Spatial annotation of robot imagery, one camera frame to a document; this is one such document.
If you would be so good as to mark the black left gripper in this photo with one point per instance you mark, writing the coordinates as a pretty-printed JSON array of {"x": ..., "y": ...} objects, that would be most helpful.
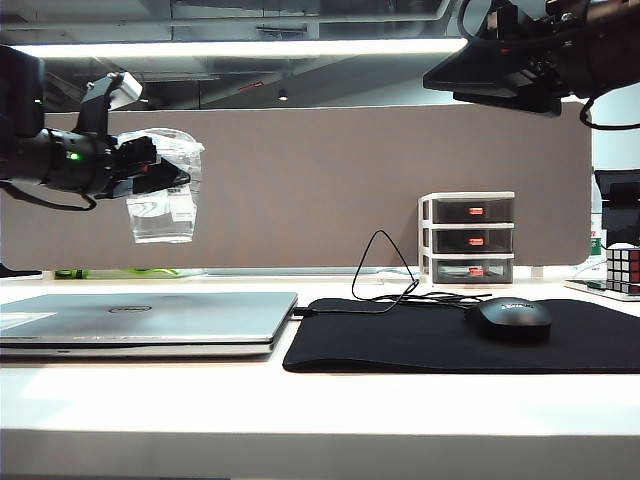
[{"x": 110, "y": 170}]

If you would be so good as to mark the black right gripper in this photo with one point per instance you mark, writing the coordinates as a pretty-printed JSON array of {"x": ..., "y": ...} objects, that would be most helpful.
[{"x": 545, "y": 45}]

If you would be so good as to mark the clear plastic cup with lid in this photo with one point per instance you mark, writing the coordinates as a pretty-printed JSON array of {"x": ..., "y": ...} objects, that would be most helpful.
[{"x": 160, "y": 220}]

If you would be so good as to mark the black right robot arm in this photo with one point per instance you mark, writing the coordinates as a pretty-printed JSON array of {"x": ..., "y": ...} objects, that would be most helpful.
[{"x": 615, "y": 50}]

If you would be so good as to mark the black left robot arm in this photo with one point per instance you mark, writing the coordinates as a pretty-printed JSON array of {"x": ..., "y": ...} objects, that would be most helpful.
[{"x": 20, "y": 100}]

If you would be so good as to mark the silver Dell laptop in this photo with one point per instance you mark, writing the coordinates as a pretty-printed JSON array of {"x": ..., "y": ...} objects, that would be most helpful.
[{"x": 150, "y": 325}]

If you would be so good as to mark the long ceiling light strip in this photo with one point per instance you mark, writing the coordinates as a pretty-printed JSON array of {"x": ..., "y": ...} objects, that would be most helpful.
[{"x": 250, "y": 48}]

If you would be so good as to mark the black flat object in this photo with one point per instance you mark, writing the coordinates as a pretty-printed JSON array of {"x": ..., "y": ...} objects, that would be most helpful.
[{"x": 15, "y": 271}]

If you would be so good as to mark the grey desk partition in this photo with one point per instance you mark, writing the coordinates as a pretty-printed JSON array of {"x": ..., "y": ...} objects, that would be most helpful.
[{"x": 325, "y": 185}]

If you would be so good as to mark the black monitor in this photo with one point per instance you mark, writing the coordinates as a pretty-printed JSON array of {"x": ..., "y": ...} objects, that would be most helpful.
[{"x": 620, "y": 220}]

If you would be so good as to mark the clear bottle with green label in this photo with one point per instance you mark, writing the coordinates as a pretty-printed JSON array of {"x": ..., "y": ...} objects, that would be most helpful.
[{"x": 596, "y": 240}]

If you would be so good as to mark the white flat tray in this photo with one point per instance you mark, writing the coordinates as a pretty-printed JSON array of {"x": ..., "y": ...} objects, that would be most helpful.
[{"x": 582, "y": 285}]

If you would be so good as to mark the Rubik's cube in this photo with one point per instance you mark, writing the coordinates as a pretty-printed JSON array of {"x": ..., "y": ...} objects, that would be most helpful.
[{"x": 625, "y": 270}]

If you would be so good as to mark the black computer mouse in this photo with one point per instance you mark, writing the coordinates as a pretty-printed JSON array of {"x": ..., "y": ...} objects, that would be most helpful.
[{"x": 509, "y": 320}]

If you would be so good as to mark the black mouse pad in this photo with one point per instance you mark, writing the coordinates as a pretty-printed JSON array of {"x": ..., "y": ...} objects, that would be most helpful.
[{"x": 380, "y": 345}]

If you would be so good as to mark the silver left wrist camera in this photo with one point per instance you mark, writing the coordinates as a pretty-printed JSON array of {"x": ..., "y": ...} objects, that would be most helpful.
[{"x": 100, "y": 100}]

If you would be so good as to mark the white drawer organizer frame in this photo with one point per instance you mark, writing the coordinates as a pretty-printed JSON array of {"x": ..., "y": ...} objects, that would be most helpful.
[{"x": 425, "y": 235}]

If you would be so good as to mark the aluminium divider base rail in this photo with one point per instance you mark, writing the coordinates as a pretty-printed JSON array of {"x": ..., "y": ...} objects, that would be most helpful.
[{"x": 300, "y": 271}]

